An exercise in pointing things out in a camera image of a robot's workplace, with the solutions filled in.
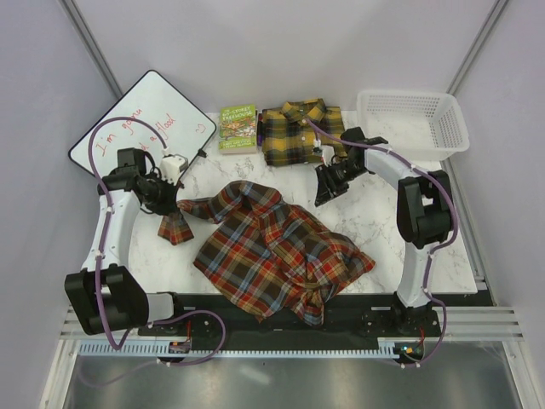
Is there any green treehouse book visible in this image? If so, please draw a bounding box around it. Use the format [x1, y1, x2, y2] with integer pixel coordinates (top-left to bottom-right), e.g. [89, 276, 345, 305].
[218, 104, 258, 154]

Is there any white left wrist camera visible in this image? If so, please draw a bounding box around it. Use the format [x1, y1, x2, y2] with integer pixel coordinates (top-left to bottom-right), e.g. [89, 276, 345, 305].
[159, 154, 188, 185]

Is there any white slotted cable duct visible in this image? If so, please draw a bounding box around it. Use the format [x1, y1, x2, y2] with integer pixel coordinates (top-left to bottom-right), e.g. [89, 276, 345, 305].
[77, 340, 399, 360]

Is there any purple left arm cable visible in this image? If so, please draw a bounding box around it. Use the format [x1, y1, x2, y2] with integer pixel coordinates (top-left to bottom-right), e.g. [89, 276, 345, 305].
[78, 117, 227, 389]

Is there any folded yellow plaid shirt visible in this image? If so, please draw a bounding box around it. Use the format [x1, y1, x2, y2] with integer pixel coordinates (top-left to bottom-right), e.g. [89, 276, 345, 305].
[261, 98, 347, 167]

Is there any white plastic basket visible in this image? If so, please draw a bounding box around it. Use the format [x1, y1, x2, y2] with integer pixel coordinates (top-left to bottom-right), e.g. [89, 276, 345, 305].
[357, 89, 470, 162]

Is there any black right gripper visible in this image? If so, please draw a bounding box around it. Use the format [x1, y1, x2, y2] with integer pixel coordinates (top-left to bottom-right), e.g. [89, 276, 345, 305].
[314, 159, 367, 207]

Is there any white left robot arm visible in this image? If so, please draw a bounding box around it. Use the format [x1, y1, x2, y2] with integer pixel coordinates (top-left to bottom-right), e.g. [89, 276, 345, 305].
[64, 148, 188, 336]

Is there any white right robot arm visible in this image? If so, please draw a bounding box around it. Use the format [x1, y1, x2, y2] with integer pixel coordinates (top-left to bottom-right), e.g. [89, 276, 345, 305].
[312, 125, 458, 336]

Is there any white dry-erase board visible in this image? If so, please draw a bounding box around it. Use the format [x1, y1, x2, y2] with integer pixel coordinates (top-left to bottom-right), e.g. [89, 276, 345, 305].
[68, 70, 216, 176]

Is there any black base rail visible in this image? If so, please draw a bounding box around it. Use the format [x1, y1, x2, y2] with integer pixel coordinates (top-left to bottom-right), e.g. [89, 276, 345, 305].
[135, 292, 444, 353]

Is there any red brown plaid shirt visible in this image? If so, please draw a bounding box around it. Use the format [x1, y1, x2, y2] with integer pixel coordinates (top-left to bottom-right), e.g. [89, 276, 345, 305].
[158, 181, 376, 327]

